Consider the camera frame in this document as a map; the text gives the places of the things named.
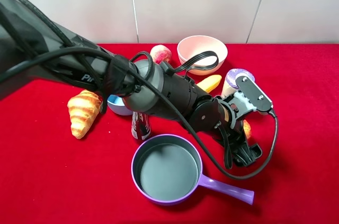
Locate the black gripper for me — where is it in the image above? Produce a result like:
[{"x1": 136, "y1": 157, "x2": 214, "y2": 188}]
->
[{"x1": 191, "y1": 94, "x2": 262, "y2": 167}]

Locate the red apple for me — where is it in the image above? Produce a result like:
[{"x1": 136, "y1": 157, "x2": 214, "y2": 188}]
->
[{"x1": 243, "y1": 120, "x2": 252, "y2": 139}]

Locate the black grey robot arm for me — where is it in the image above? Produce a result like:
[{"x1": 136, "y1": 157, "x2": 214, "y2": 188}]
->
[{"x1": 1, "y1": 0, "x2": 262, "y2": 169}]

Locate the purple garbage bag roll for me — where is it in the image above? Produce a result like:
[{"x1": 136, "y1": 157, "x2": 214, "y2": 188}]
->
[{"x1": 221, "y1": 68, "x2": 255, "y2": 98}]

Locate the yellow banana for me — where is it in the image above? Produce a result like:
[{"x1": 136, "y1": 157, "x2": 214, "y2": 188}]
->
[{"x1": 197, "y1": 75, "x2": 222, "y2": 93}]

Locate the purple toy saucepan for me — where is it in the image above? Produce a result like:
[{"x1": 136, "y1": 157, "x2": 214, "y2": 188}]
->
[{"x1": 131, "y1": 134, "x2": 254, "y2": 205}]

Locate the black cone snack packet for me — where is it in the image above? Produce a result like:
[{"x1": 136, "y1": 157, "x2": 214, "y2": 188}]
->
[{"x1": 131, "y1": 112, "x2": 151, "y2": 140}]

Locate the pink ribbed bowl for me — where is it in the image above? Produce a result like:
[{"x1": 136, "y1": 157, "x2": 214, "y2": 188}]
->
[{"x1": 177, "y1": 35, "x2": 228, "y2": 76}]

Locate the fuzzy pink peach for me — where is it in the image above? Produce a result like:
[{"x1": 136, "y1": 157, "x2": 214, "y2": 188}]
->
[{"x1": 150, "y1": 44, "x2": 172, "y2": 64}]

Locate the light blue bowl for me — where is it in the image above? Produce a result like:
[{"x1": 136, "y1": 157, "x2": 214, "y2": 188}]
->
[{"x1": 107, "y1": 95, "x2": 133, "y2": 116}]

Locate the golden brown croissant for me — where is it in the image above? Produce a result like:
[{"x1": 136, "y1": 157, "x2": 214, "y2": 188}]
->
[{"x1": 67, "y1": 90, "x2": 102, "y2": 139}]

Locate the red tablecloth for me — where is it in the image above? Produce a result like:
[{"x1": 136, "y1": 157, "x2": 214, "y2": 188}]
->
[{"x1": 1, "y1": 44, "x2": 338, "y2": 223}]

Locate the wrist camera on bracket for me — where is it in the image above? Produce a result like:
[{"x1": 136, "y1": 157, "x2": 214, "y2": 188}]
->
[{"x1": 236, "y1": 76, "x2": 273, "y2": 113}]

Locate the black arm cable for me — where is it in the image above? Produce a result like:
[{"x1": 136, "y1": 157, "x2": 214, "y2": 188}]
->
[{"x1": 0, "y1": 0, "x2": 279, "y2": 181}]

